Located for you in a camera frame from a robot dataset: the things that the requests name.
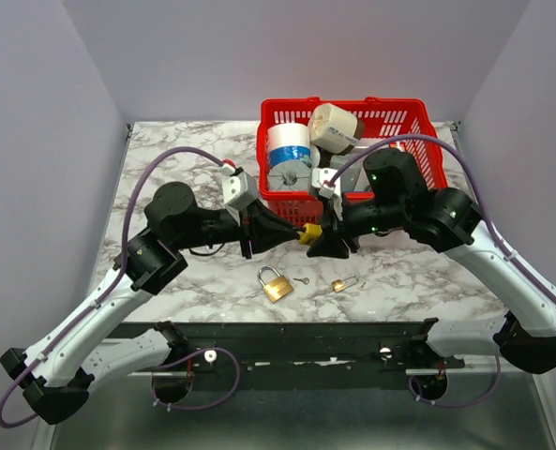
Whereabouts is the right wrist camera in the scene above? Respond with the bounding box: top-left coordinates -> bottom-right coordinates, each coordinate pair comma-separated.
308,168 -> 341,201

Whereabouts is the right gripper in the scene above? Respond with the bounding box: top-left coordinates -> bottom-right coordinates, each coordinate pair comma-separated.
305,191 -> 407,262

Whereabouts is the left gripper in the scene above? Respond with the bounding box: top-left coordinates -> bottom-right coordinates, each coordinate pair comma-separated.
177,197 -> 301,260

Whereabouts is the yellow black padlock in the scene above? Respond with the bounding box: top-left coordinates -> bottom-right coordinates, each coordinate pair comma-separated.
298,223 -> 323,247

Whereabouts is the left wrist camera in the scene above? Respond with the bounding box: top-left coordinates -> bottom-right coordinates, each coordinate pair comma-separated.
222,172 -> 259,211

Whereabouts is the grey roll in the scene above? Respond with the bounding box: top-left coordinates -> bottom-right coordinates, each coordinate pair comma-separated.
267,159 -> 311,192
329,155 -> 368,192

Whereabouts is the purple cable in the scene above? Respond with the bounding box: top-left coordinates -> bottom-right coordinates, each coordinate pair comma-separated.
0,146 -> 236,429
326,133 -> 556,320

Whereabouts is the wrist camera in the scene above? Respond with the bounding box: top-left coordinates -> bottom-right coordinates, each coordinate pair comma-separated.
308,168 -> 341,201
222,172 -> 259,211

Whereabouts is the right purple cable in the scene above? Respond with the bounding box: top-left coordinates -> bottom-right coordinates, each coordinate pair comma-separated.
326,133 -> 556,320

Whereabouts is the red plastic basket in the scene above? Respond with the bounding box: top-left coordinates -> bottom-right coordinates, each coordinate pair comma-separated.
257,97 -> 447,225

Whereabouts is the dark silver key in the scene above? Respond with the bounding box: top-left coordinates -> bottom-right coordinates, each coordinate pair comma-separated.
294,277 -> 310,285

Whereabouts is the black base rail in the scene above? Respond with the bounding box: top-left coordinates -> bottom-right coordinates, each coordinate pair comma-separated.
153,322 -> 464,391

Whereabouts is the white blue paper roll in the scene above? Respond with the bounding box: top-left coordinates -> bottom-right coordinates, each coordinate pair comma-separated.
266,123 -> 311,169

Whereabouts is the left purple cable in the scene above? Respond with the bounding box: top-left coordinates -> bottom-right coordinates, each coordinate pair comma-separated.
0,146 -> 236,429

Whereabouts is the grey roll centre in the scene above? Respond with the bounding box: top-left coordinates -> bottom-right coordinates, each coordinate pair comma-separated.
329,155 -> 368,192

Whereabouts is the small brass padlock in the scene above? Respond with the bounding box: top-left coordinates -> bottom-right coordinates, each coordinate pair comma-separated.
331,276 -> 358,293

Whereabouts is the large brass padlock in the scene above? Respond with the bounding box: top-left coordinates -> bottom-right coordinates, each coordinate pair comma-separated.
257,265 -> 293,304

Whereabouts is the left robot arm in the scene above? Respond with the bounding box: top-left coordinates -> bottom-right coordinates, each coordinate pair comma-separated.
0,182 -> 302,425

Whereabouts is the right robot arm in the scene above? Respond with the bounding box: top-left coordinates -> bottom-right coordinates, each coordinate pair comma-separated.
307,147 -> 556,374

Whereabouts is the grey roll front left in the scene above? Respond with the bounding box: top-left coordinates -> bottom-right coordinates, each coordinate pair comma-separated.
267,159 -> 311,192

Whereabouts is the beige wrapped paper roll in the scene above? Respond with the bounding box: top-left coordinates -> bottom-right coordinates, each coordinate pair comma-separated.
308,103 -> 365,155

